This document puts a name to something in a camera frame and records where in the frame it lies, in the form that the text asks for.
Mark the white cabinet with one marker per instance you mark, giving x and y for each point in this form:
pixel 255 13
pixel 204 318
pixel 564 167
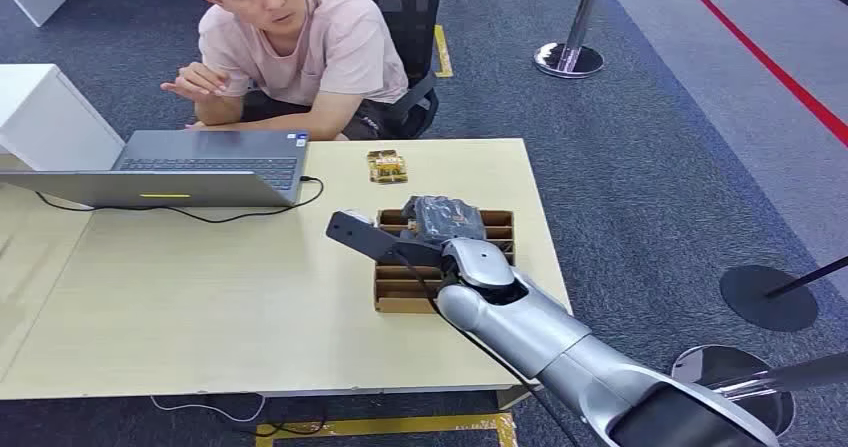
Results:
pixel 46 119

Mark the person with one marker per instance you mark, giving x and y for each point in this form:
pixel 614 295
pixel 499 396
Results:
pixel 311 40

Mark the short yellow floor tape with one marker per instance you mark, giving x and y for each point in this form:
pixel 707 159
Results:
pixel 443 52

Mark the black office chair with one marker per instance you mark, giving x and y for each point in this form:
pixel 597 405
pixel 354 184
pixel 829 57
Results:
pixel 411 13

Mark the yellow patterned card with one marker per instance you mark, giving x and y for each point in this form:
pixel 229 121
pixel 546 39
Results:
pixel 387 166

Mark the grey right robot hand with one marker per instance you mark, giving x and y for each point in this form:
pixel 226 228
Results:
pixel 444 220

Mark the chrome stanchion with slim base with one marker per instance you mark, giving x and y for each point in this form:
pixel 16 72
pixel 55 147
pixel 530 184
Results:
pixel 573 46

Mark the grey laptop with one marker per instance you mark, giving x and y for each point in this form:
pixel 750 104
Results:
pixel 199 156

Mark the brown cardboard slotted holder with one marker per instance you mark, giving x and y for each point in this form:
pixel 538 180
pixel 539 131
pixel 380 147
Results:
pixel 397 288

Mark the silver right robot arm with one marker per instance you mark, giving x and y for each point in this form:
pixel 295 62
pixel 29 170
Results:
pixel 530 328

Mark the person's right hand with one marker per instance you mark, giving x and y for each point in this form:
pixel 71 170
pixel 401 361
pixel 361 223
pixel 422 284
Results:
pixel 199 81

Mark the long yellow floor tape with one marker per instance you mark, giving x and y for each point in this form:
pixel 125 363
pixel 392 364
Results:
pixel 397 425

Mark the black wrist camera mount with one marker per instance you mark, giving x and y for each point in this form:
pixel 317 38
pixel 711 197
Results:
pixel 371 237

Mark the person's left forearm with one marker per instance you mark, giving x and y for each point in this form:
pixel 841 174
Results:
pixel 291 120

